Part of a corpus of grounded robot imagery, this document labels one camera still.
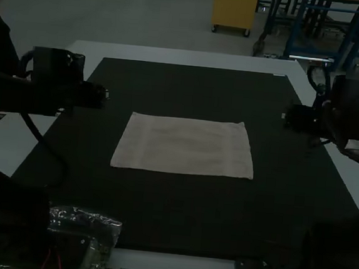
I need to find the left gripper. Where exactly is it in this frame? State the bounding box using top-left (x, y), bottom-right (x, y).
top-left (74, 80), bottom-right (112, 111)

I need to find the yellow wheeled cabinet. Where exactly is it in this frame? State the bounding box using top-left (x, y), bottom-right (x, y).
top-left (210, 0), bottom-right (261, 39)

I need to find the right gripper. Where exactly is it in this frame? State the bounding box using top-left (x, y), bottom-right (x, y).
top-left (279, 102), bottom-right (320, 133)

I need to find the pale towel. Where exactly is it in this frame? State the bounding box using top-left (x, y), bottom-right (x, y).
top-left (109, 109), bottom-right (259, 181)

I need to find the black cable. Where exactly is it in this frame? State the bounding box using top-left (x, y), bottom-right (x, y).
top-left (303, 64), bottom-right (331, 111)
top-left (13, 111), bottom-right (75, 191)

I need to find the metal frame workbench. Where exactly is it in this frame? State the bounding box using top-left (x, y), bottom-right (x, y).
top-left (281, 0), bottom-right (359, 68)

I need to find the black mat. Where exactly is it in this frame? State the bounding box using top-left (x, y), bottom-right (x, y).
top-left (5, 50), bottom-right (359, 269)

